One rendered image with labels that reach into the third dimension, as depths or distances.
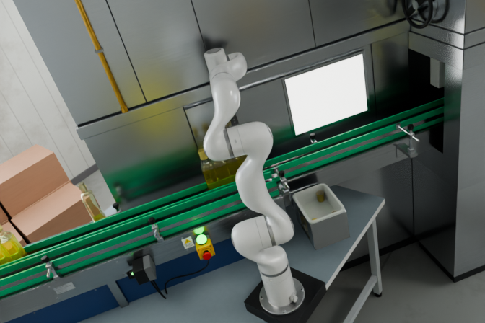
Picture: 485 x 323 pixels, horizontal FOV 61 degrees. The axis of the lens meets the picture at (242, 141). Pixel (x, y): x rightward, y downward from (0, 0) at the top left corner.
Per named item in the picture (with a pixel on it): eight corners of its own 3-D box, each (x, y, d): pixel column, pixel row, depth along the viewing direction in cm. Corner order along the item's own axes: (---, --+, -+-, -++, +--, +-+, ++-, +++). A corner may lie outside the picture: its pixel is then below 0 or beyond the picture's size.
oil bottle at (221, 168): (233, 189, 200) (222, 153, 190) (236, 195, 196) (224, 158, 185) (222, 192, 200) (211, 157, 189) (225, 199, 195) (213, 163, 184)
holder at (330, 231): (324, 202, 208) (320, 178, 200) (350, 237, 184) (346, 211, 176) (292, 213, 206) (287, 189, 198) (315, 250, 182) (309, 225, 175)
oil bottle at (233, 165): (244, 184, 201) (234, 148, 191) (247, 190, 196) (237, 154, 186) (234, 188, 201) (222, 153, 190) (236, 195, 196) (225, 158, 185)
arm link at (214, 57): (232, 73, 174) (211, 79, 174) (224, 44, 168) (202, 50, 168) (234, 80, 167) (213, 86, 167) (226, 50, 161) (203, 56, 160)
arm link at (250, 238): (291, 272, 156) (280, 226, 144) (245, 285, 156) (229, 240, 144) (284, 249, 166) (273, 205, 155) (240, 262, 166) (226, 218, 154)
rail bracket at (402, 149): (403, 152, 209) (401, 114, 198) (424, 169, 194) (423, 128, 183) (394, 155, 208) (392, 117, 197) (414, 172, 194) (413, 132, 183)
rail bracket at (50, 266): (63, 275, 177) (49, 253, 171) (61, 287, 171) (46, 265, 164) (54, 277, 177) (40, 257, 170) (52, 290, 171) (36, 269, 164)
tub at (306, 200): (327, 195, 199) (324, 182, 195) (348, 223, 180) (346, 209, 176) (294, 208, 197) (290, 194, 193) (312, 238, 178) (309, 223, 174)
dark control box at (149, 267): (155, 267, 186) (149, 254, 182) (156, 279, 179) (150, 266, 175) (138, 273, 185) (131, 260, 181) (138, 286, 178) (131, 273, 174)
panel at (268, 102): (367, 109, 215) (361, 48, 198) (370, 112, 212) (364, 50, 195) (204, 166, 205) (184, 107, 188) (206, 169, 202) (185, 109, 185)
